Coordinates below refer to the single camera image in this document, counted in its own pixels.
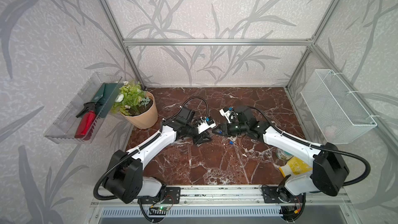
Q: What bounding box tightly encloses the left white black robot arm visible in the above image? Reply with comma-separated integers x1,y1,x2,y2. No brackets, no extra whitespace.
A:
93,107,215,204

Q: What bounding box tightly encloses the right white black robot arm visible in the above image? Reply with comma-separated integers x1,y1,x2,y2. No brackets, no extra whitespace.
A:
213,106,349,197

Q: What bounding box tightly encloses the terracotta pot with green plant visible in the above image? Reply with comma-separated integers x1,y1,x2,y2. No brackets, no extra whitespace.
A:
111,81,158,129

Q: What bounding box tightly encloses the yellow work glove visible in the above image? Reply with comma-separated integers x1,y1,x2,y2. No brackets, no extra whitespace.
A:
279,157,312,177

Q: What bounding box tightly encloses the red spray bottle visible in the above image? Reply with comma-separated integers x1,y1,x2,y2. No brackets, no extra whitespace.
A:
74,102,101,141

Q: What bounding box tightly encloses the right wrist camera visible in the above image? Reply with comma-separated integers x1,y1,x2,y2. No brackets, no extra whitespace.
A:
219,107,236,123

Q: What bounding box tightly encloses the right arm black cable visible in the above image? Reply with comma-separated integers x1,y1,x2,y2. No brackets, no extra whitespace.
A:
248,105,371,187

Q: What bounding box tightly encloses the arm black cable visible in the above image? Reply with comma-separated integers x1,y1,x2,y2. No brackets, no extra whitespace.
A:
93,96,209,201
248,105,371,187

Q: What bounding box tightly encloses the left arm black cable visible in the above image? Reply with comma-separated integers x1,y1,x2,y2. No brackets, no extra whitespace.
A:
93,96,209,201

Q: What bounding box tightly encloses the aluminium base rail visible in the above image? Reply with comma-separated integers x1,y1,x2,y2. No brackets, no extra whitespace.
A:
90,184,352,207

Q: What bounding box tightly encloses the white wire mesh basket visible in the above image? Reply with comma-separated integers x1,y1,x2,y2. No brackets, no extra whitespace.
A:
301,69,377,145

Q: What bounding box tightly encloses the clear plastic wall bin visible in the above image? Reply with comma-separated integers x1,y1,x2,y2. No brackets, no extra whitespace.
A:
44,72,122,144

